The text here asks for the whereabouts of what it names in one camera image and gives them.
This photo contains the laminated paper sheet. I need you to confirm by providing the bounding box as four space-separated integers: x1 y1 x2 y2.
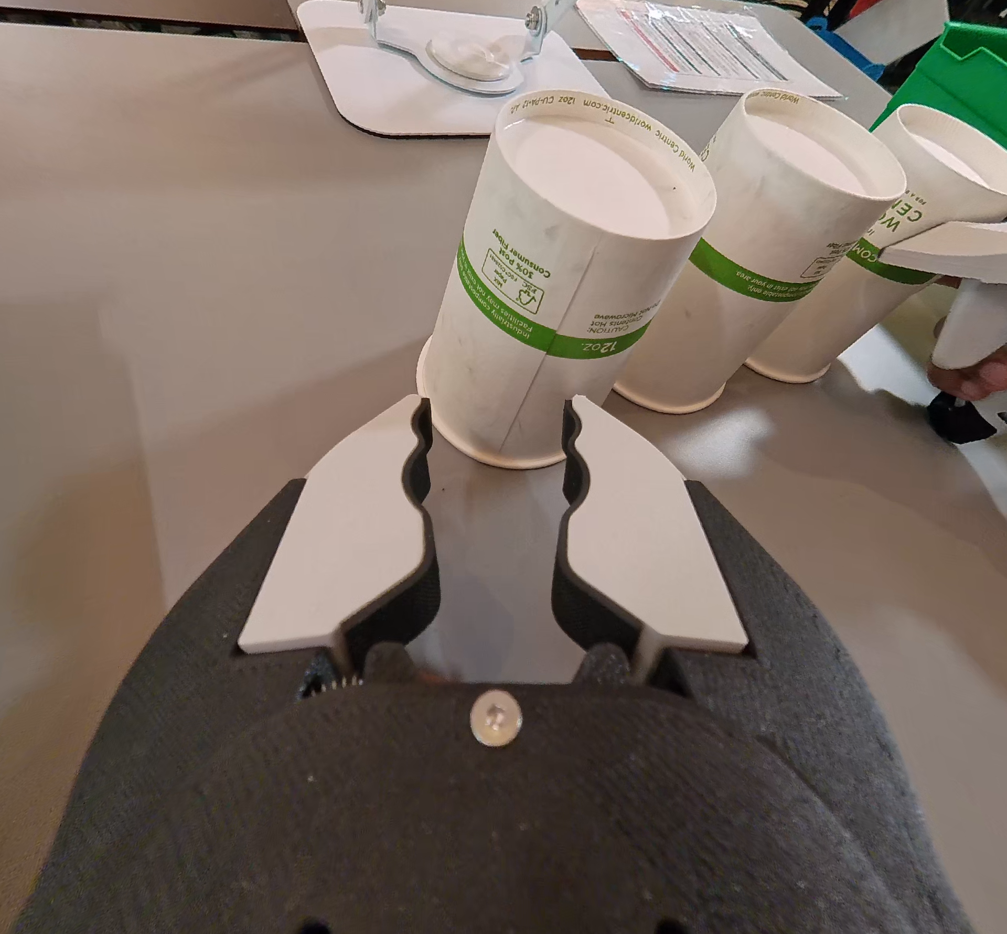
576 0 843 100

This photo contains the white paper cup green band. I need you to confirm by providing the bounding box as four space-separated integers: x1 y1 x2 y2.
612 88 907 413
743 104 1007 384
415 92 719 471

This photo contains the grey desk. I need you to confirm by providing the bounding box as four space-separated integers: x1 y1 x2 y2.
0 0 1007 934

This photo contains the white document stand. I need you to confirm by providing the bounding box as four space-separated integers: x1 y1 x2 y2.
297 0 642 138

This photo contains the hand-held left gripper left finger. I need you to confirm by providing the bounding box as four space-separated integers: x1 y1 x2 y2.
236 393 440 685

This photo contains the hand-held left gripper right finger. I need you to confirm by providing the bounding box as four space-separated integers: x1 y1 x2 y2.
552 395 752 685

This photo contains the person's right hand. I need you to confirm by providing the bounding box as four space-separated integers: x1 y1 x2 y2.
927 348 1007 428

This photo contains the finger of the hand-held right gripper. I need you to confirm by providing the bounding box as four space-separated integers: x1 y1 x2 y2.
878 220 1007 280

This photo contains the green plastic bin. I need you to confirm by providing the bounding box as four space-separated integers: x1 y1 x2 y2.
869 20 1007 133

